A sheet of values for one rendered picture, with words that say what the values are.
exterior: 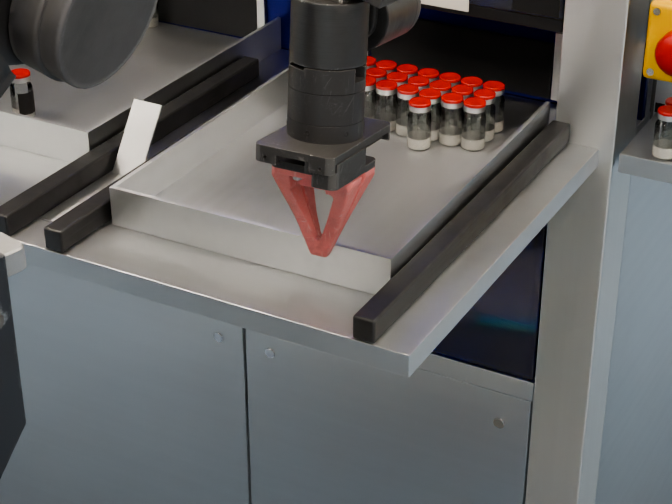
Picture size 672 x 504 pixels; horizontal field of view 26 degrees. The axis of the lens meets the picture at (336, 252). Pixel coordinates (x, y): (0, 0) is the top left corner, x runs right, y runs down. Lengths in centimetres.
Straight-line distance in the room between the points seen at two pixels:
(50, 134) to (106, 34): 66
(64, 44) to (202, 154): 67
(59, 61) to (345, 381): 102
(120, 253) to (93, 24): 53
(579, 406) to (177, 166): 50
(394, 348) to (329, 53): 22
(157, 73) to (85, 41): 85
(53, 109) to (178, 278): 36
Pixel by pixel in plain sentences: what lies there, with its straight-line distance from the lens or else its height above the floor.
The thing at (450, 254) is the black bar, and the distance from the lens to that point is 116.
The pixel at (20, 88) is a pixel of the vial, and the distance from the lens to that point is 143.
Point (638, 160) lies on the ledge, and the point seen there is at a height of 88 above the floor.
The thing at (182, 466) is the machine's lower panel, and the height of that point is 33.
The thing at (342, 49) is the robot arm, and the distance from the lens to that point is 104.
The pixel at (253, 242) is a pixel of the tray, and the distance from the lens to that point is 116.
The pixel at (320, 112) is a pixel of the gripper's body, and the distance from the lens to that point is 105.
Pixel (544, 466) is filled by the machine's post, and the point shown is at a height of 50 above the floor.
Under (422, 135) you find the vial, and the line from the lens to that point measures 134.
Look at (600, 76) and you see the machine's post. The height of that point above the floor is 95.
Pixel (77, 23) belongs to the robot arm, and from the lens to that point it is 67.
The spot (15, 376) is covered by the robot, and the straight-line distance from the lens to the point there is 90.
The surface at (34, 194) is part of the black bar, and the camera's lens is 126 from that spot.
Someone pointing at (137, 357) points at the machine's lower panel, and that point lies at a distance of 181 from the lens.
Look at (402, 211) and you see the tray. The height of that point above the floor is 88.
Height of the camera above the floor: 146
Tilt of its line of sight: 29 degrees down
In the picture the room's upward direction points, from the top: straight up
